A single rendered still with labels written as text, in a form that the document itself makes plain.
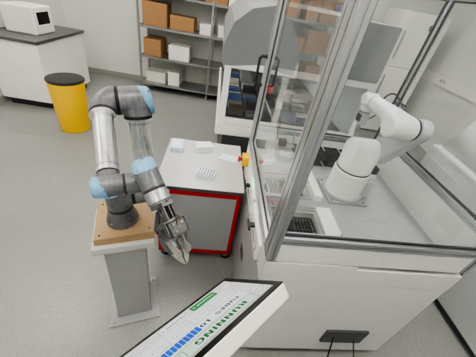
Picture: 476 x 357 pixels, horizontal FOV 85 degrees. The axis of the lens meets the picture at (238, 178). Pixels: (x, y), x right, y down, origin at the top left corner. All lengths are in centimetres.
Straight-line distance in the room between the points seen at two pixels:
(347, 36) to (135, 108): 81
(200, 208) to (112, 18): 465
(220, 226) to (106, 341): 98
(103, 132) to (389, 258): 125
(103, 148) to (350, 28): 83
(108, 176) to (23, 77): 383
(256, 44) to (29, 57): 324
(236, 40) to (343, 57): 137
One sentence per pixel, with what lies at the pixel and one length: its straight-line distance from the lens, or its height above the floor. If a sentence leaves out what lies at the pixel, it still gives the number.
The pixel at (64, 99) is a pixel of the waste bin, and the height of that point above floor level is 46.
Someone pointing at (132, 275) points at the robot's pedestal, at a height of 45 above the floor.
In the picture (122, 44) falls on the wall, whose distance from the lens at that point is 593.
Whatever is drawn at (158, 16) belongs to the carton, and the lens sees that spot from 516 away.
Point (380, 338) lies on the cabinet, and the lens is 207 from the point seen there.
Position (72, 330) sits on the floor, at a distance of 210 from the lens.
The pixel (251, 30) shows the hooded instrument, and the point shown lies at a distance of 202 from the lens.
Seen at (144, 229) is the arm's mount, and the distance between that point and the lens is 137.
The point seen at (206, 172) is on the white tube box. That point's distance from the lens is 177.
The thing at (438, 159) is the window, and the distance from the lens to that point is 104.
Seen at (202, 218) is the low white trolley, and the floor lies 48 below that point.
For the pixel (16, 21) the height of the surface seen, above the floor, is 103.
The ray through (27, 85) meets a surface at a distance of 473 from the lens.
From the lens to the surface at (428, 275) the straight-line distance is 155.
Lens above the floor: 183
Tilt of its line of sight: 36 degrees down
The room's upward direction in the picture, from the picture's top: 11 degrees clockwise
